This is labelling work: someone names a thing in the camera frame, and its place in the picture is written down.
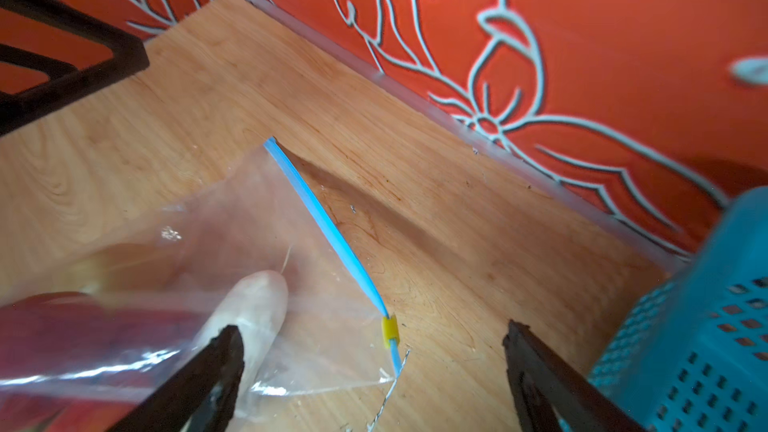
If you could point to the white radish with leaves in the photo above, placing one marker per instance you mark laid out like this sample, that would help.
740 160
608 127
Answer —
257 306

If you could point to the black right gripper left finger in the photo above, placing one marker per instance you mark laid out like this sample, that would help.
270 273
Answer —
200 396

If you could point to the turquoise plastic basket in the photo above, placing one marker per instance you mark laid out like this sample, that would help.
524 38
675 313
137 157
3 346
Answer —
691 355

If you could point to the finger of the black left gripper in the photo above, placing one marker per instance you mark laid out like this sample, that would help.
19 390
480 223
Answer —
53 55

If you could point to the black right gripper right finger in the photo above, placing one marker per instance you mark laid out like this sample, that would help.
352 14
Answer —
547 390

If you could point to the clear zip top bag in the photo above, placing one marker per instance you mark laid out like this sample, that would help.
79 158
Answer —
337 334

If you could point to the red fruit front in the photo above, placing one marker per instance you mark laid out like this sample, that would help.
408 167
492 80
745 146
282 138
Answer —
56 348

